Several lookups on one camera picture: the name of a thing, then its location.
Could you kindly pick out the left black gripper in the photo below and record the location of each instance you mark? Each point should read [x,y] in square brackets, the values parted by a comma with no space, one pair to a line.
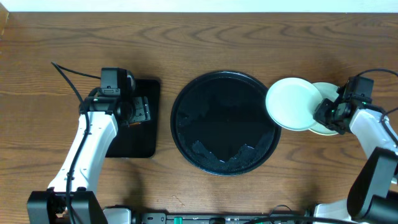
[141,109]

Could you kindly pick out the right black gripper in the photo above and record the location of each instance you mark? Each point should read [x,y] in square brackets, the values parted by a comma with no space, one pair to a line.
[322,112]

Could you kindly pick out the light green plate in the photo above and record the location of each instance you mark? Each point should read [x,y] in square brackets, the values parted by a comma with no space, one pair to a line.
[328,91]
[291,103]

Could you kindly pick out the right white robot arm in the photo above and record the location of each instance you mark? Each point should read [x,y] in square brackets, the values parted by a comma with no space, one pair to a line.
[369,200]

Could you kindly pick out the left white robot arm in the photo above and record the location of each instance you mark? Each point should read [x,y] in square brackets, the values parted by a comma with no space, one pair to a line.
[110,128]

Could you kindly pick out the black rectangular tray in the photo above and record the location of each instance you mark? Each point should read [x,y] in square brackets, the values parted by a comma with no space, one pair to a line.
[139,141]

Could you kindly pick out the black round tray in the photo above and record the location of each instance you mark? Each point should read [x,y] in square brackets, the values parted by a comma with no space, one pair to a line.
[220,124]

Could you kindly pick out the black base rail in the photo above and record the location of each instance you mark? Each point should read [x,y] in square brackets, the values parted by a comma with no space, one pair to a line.
[217,218]

